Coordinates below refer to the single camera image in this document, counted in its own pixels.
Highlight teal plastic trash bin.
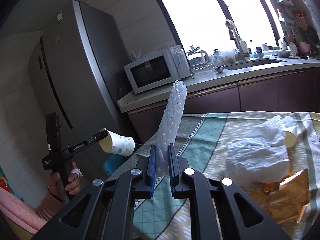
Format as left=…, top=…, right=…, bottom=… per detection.
left=103, top=144, right=142, bottom=176

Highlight glass kettle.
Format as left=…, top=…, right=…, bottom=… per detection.
left=187, top=46, right=209, bottom=68

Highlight dotted paper cup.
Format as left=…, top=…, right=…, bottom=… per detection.
left=99, top=128, right=135, bottom=157
left=282, top=116, right=298, bottom=148

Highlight small blue patterned bowl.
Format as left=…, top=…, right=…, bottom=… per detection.
left=213, top=65, right=225, bottom=73

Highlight silver refrigerator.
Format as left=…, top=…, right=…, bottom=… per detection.
left=28, top=0, right=131, bottom=181

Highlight person's left hand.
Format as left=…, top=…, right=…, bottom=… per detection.
left=48, top=160, right=83, bottom=198

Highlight white microwave oven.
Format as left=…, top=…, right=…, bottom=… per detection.
left=124, top=45, right=191, bottom=94

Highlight kitchen faucet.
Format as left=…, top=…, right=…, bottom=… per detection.
left=226, top=20, right=245, bottom=61

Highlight patterned tablecloth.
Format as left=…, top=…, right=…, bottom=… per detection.
left=107, top=110, right=320, bottom=240

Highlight dark red base cabinets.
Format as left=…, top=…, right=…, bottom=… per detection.
left=124, top=67, right=319, bottom=143

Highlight pink sleeved left forearm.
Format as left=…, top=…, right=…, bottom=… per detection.
left=1, top=188, right=63, bottom=235

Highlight golden snack wrapper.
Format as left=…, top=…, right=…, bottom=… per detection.
left=251, top=169, right=311, bottom=224

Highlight white plastic bag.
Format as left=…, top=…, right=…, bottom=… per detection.
left=226, top=115, right=290, bottom=186

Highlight white foam fruit net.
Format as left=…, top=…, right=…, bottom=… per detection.
left=156, top=80, right=187, bottom=177

